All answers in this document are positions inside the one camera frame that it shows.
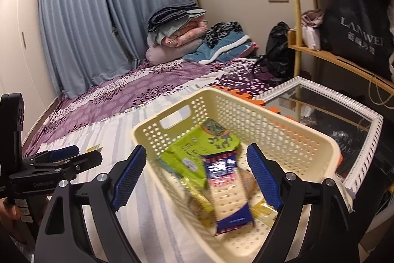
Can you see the bright green snack packet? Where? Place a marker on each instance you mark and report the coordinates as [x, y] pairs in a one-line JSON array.
[[197, 152]]

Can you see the pink folded blanket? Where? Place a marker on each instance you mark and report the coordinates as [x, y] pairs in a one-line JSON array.
[[184, 33]]

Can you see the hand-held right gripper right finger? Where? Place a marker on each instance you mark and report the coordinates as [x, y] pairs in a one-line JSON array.
[[264, 176]]

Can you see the small yellow snack packet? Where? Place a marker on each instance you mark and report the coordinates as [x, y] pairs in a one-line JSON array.
[[94, 148], [263, 209]]

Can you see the light blue snack packet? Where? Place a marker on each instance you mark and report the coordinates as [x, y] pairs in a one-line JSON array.
[[160, 163]]

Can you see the lilac pillow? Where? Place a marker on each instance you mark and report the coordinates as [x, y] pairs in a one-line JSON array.
[[166, 52]]

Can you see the white striped blanket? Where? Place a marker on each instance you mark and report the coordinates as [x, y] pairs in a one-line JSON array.
[[117, 133]]

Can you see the orange foam puzzle mat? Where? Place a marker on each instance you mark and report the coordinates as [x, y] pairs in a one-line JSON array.
[[243, 95]]

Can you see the black backpack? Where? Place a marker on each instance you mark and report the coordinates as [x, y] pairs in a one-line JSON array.
[[278, 47]]

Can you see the dark blue cracker packet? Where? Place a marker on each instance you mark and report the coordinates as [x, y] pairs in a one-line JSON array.
[[229, 192]]

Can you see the person's left hand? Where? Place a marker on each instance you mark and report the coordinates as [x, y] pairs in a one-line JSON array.
[[7, 210]]

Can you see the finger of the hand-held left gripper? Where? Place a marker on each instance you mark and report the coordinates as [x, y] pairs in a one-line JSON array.
[[80, 163], [55, 154]]

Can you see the teal blanket with white trim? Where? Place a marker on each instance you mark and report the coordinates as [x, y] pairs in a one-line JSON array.
[[215, 52]]

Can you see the black tote bag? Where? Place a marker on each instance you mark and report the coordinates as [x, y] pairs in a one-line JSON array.
[[357, 28]]

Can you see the yellow green snack packet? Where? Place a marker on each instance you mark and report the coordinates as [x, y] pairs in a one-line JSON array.
[[197, 204]]

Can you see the pink cloth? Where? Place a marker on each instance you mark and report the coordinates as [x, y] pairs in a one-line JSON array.
[[312, 18]]

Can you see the purple floral bed sheet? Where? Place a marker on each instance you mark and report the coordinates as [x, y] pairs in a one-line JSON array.
[[123, 90]]

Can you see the pale brown snack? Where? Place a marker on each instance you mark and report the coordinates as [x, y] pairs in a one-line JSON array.
[[249, 183]]

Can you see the cream plastic basket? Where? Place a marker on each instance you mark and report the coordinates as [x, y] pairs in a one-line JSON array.
[[277, 133]]

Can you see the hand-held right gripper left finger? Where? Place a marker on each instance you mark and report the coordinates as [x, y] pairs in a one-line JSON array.
[[129, 179]]

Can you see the dark grey folded blanket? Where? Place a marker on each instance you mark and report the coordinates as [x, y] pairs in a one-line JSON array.
[[175, 14]]

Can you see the black white patterned garment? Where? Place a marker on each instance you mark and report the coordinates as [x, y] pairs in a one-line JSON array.
[[221, 32]]

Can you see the white wardrobe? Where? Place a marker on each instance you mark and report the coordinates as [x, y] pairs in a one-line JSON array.
[[18, 50]]

